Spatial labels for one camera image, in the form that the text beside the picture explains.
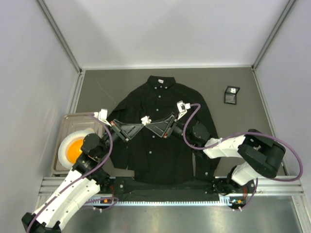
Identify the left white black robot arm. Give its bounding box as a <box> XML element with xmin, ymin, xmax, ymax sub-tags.
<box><xmin>21</xmin><ymin>120</ymin><xmax>145</xmax><ymax>233</ymax></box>

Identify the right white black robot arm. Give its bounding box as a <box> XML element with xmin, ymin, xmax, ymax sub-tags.
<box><xmin>141</xmin><ymin>115</ymin><xmax>286</xmax><ymax>187</ymax></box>

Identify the black button-up shirt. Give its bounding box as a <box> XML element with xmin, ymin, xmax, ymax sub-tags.
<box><xmin>107</xmin><ymin>76</ymin><xmax>220</xmax><ymax>184</ymax></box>

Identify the white bowl orange inside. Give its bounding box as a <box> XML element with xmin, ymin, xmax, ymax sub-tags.
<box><xmin>58</xmin><ymin>130</ymin><xmax>90</xmax><ymax>169</ymax></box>

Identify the grey metal tray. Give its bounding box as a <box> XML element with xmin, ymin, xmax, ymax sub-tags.
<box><xmin>52</xmin><ymin>113</ymin><xmax>104</xmax><ymax>176</ymax></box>

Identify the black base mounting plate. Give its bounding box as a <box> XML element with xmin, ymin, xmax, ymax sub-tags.
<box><xmin>99</xmin><ymin>177</ymin><xmax>255</xmax><ymax>201</ymax></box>

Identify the small black open box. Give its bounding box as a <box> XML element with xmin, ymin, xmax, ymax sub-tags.
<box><xmin>224</xmin><ymin>86</ymin><xmax>240</xmax><ymax>105</ymax></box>

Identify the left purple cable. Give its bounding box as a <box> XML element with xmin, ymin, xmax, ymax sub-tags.
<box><xmin>25</xmin><ymin>113</ymin><xmax>120</xmax><ymax>233</ymax></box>

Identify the purple cable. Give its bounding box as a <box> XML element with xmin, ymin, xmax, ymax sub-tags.
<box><xmin>182</xmin><ymin>103</ymin><xmax>304</xmax><ymax>212</ymax></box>
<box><xmin>25</xmin><ymin>113</ymin><xmax>120</xmax><ymax>233</ymax></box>

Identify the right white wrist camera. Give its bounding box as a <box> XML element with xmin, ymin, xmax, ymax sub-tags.
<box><xmin>177</xmin><ymin>100</ymin><xmax>191</xmax><ymax>120</ymax></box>

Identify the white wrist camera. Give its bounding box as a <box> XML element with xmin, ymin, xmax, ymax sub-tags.
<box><xmin>92</xmin><ymin>109</ymin><xmax>110</xmax><ymax>125</ymax></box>
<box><xmin>177</xmin><ymin>100</ymin><xmax>191</xmax><ymax>120</ymax></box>

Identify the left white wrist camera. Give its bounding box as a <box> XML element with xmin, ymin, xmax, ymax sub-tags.
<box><xmin>92</xmin><ymin>109</ymin><xmax>110</xmax><ymax>125</ymax></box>

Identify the aluminium frame rail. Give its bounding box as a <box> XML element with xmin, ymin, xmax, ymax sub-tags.
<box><xmin>38</xmin><ymin>177</ymin><xmax>304</xmax><ymax>196</ymax></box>

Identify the grey slotted cable duct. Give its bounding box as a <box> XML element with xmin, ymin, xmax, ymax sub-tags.
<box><xmin>84</xmin><ymin>196</ymin><xmax>245</xmax><ymax>207</ymax></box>

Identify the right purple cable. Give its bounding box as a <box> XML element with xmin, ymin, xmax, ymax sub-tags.
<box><xmin>182</xmin><ymin>103</ymin><xmax>304</xmax><ymax>212</ymax></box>

